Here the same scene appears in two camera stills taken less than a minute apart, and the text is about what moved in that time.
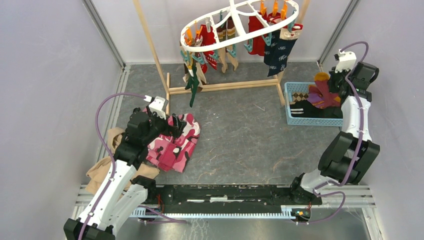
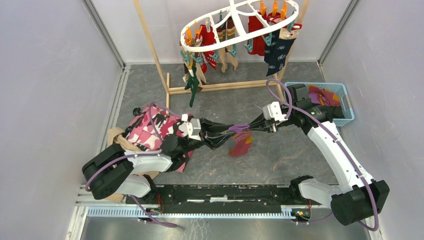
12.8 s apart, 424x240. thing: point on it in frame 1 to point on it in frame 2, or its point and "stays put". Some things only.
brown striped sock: (225, 30) stays put
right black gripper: (332, 89) to (270, 124)
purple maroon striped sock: (319, 95) to (242, 139)
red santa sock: (258, 46) stays put
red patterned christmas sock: (207, 38) stays put
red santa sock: (273, 19) stays put
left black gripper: (175, 130) to (213, 139)
